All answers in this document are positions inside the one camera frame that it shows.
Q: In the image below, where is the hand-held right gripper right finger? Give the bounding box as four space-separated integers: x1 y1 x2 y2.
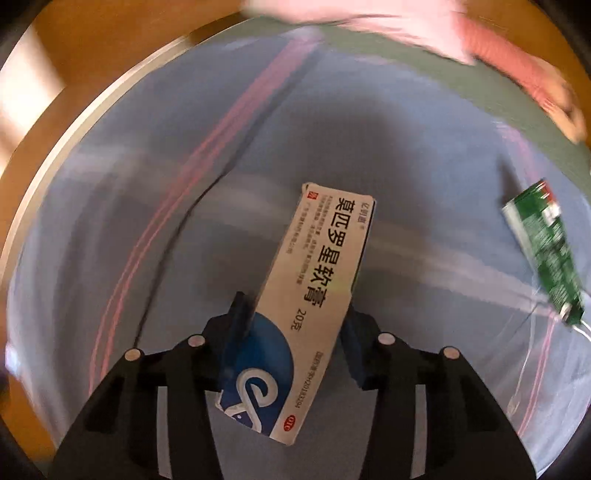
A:
339 307 539 480

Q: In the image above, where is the green foil packet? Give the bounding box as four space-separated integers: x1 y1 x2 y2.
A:
502 180 587 326

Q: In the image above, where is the blue plaid blanket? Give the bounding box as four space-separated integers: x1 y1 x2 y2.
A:
4 28 591 480

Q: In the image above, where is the striped plush doll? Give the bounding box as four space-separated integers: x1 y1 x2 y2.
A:
462 18 588 145

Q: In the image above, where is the wooden bunk bed frame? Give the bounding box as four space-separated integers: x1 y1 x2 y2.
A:
0 0 278 462

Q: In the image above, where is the white and blue ointment box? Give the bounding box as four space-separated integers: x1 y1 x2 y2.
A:
215 182 379 448

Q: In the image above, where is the pink pillow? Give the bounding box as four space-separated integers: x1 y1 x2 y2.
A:
245 0 476 65

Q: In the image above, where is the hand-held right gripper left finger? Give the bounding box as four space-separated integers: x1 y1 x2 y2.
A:
48 291 259 480

